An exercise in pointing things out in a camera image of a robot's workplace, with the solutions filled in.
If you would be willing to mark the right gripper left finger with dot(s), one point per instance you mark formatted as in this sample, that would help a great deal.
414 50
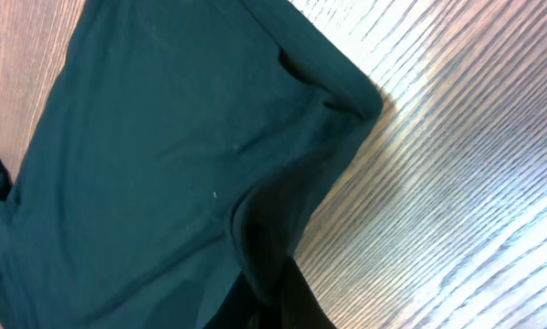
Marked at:
241 309

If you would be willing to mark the black t-shirt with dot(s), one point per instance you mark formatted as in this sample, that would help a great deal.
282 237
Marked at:
182 143

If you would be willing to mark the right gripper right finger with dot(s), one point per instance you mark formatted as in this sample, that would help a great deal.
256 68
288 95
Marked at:
295 306

